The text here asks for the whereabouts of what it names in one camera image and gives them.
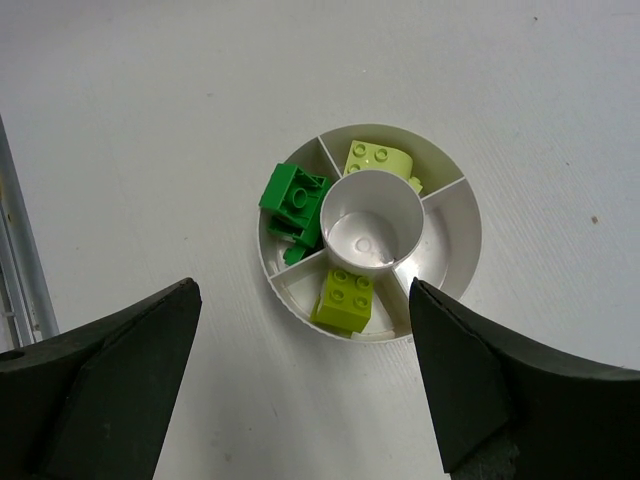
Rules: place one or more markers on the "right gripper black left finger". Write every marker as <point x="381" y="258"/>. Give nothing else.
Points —
<point x="96" y="402"/>

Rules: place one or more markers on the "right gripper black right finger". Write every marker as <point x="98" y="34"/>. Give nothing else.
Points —
<point x="504" y="406"/>

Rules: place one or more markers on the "lime green lego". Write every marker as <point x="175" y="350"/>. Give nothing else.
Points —
<point x="344" y="303"/>

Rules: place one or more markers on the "dark green sloped lego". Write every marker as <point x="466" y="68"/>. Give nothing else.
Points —
<point x="308" y="237"/>

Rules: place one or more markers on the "pale green curved lego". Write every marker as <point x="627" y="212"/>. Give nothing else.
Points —
<point x="364" y="155"/>

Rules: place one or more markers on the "dark green lego plate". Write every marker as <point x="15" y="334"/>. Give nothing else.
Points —
<point x="294" y="253"/>

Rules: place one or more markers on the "white round divided container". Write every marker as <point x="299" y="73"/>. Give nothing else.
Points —
<point x="374" y="224"/>

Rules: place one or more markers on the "aluminium table right rail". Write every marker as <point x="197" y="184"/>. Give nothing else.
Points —
<point x="27" y="314"/>

